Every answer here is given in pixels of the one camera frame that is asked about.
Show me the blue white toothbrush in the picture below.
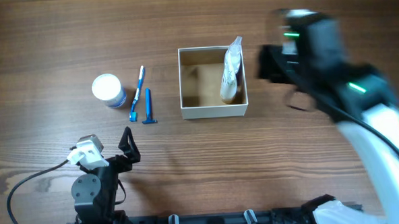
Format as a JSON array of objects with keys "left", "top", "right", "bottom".
[{"left": 129, "top": 66, "right": 145, "bottom": 121}]

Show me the dark blue spray bottle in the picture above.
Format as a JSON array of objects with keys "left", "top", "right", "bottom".
[{"left": 228, "top": 35, "right": 246, "bottom": 98}]

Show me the white amber tube bottle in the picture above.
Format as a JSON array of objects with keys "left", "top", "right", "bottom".
[{"left": 220, "top": 51, "right": 241, "bottom": 103}]

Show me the white cotton swab tub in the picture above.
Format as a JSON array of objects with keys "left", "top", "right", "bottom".
[{"left": 91, "top": 74, "right": 127, "bottom": 108}]

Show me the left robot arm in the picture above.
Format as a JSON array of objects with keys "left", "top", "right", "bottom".
[{"left": 70, "top": 155, "right": 133, "bottom": 224}]

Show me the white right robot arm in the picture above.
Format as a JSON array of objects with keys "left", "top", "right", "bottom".
[{"left": 133, "top": 9, "right": 399, "bottom": 224}]

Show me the blue disposable razor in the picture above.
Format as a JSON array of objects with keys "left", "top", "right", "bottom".
[{"left": 142, "top": 88, "right": 158, "bottom": 125}]

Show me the white cardboard box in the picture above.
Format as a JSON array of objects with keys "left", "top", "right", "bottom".
[{"left": 177, "top": 45, "right": 249, "bottom": 120}]

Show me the black left camera cable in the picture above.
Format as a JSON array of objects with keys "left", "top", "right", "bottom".
[{"left": 5, "top": 159, "right": 72, "bottom": 224}]

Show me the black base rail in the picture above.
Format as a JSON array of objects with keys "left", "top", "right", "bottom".
[{"left": 65, "top": 204, "right": 363, "bottom": 224}]

